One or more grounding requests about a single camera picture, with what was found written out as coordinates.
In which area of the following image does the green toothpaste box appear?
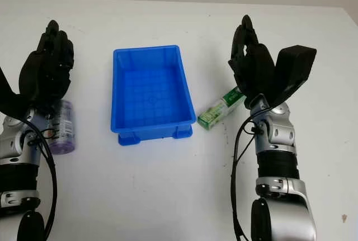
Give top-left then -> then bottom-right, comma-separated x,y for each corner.
197,86 -> 247,132

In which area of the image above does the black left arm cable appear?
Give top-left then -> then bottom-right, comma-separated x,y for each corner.
22,117 -> 58,241

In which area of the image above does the purple cylindrical container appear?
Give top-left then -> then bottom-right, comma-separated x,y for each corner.
44,98 -> 77,155

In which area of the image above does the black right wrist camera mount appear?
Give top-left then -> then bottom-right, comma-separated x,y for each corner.
270,44 -> 318,110

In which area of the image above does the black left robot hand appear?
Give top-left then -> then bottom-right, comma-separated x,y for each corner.
18,20 -> 76,109

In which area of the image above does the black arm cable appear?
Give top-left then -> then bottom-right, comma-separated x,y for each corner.
229,95 -> 270,241
22,117 -> 58,241

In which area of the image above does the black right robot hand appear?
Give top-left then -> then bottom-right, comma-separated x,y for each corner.
228,15 -> 277,109

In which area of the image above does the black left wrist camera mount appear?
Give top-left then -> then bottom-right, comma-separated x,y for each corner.
0,67 -> 31,120

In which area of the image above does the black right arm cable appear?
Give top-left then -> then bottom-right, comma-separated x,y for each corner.
229,95 -> 270,241

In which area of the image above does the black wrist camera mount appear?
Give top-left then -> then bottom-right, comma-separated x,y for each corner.
0,67 -> 31,120
270,44 -> 318,110

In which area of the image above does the blue plastic tray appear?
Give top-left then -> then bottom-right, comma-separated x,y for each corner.
110,44 -> 197,147

